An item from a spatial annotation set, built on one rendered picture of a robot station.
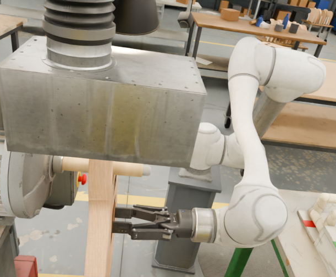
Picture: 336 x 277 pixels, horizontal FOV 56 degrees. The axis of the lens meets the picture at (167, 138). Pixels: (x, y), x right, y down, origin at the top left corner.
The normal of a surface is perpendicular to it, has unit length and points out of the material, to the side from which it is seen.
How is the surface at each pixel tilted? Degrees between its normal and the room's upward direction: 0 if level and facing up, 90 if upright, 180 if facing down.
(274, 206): 44
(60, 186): 90
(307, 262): 0
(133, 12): 86
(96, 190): 90
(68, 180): 90
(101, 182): 78
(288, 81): 100
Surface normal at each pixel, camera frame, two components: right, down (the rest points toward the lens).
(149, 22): 0.78, 0.31
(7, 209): 0.00, 0.73
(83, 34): 0.30, 0.55
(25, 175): 0.92, 0.15
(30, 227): 0.15, -0.84
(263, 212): 0.18, -0.25
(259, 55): -0.07, -0.40
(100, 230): 0.11, 0.02
